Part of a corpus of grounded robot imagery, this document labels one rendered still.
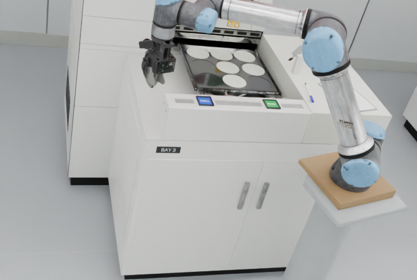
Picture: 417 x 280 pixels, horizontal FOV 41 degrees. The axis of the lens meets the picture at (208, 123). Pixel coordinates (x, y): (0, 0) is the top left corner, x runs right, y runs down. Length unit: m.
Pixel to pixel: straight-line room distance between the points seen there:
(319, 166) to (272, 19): 0.60
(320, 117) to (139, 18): 0.87
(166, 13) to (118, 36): 0.76
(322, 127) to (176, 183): 0.60
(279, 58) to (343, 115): 0.77
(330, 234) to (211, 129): 0.58
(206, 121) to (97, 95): 0.77
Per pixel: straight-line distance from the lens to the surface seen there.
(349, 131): 1.75
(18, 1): 4.03
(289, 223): 2.50
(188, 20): 1.71
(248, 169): 2.19
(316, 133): 2.19
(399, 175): 3.80
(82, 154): 2.82
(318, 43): 1.62
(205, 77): 2.27
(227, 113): 2.00
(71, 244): 2.71
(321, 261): 2.23
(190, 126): 1.99
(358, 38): 4.77
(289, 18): 1.77
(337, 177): 2.00
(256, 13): 1.79
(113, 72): 2.56
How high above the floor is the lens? 2.02
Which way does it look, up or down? 34 degrees down
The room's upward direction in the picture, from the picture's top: 14 degrees clockwise
